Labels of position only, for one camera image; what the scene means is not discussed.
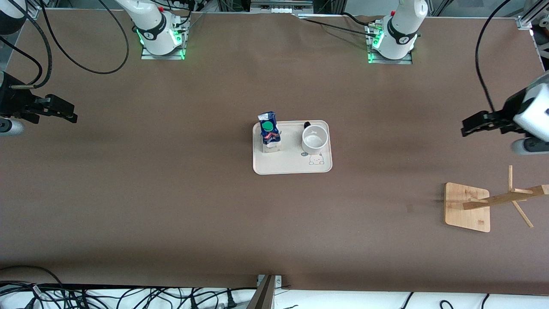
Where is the white smiley face cup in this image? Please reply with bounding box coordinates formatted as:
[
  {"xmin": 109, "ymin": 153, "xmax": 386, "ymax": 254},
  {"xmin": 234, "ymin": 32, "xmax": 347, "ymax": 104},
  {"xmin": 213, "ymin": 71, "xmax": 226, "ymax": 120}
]
[{"xmin": 302, "ymin": 121, "xmax": 329, "ymax": 155}]

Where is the blue white milk carton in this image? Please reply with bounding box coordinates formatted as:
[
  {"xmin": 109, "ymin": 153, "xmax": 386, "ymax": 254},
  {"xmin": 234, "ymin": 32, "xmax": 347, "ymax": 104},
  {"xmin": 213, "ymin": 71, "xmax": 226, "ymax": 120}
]
[{"xmin": 257, "ymin": 112, "xmax": 283, "ymax": 154}]

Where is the beige rabbit print tray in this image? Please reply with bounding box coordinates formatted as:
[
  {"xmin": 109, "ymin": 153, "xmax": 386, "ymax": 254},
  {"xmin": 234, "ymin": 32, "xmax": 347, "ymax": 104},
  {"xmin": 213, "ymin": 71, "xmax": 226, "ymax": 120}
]
[{"xmin": 252, "ymin": 120, "xmax": 333, "ymax": 175}]

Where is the wooden mug stand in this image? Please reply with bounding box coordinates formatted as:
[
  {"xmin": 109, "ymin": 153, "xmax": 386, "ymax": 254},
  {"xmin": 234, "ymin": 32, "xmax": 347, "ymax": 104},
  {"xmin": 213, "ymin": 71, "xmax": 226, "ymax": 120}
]
[{"xmin": 444, "ymin": 165, "xmax": 549, "ymax": 233}]

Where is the silver equipment box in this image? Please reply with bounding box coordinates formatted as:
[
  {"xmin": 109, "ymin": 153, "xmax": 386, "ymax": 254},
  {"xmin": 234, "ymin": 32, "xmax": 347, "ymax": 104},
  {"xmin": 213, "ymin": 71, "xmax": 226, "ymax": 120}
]
[{"xmin": 250, "ymin": 0, "xmax": 314, "ymax": 14}]

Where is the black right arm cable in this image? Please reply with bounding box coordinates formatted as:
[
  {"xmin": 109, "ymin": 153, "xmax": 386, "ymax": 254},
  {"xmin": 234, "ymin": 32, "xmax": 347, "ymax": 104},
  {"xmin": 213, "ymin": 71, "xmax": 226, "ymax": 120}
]
[{"xmin": 0, "ymin": 0, "xmax": 130, "ymax": 90}]

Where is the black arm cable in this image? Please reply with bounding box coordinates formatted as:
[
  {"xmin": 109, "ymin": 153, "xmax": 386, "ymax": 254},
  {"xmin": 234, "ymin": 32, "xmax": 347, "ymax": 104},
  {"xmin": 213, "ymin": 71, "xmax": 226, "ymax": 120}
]
[
  {"xmin": 0, "ymin": 0, "xmax": 130, "ymax": 90},
  {"xmin": 475, "ymin": 0, "xmax": 513, "ymax": 113}
]

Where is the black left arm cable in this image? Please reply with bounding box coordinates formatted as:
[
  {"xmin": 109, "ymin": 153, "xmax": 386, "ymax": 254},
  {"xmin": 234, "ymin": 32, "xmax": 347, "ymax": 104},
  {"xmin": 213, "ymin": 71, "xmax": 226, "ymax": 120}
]
[{"xmin": 475, "ymin": 0, "xmax": 513, "ymax": 113}]

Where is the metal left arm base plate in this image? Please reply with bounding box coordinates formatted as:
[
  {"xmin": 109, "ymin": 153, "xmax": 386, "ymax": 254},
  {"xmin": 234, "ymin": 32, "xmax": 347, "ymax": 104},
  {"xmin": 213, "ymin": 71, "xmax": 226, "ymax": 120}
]
[{"xmin": 368, "ymin": 51, "xmax": 413, "ymax": 65}]

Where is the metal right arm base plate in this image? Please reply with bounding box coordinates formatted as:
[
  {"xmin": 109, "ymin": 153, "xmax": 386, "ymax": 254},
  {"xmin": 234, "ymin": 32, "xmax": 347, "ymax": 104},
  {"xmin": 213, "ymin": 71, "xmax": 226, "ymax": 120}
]
[{"xmin": 141, "ymin": 42, "xmax": 186, "ymax": 61}]

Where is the aluminium frame profile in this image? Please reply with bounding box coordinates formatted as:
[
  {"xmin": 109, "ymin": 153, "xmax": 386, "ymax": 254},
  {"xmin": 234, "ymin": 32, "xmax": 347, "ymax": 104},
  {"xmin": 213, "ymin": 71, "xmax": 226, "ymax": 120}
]
[{"xmin": 516, "ymin": 0, "xmax": 545, "ymax": 31}]

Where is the thick black table cable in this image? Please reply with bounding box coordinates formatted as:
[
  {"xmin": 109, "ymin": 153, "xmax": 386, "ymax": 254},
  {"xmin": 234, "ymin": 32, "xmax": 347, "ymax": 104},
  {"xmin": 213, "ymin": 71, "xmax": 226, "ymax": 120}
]
[{"xmin": 341, "ymin": 12, "xmax": 379, "ymax": 27}]

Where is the thin black table cable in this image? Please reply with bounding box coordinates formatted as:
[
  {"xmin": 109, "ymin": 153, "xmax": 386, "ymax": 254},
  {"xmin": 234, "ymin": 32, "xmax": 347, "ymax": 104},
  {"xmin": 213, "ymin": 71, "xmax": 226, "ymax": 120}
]
[{"xmin": 296, "ymin": 15, "xmax": 378, "ymax": 38}]

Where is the black cable tangle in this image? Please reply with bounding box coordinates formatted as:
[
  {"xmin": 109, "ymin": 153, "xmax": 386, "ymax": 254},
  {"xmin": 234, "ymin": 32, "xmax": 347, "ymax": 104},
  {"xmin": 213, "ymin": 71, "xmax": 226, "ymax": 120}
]
[{"xmin": 0, "ymin": 265, "xmax": 258, "ymax": 309}]

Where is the metal table bracket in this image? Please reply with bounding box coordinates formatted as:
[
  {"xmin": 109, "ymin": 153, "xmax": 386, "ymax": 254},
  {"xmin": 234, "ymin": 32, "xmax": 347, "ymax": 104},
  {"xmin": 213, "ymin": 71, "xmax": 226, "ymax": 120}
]
[{"xmin": 247, "ymin": 274, "xmax": 284, "ymax": 309}]

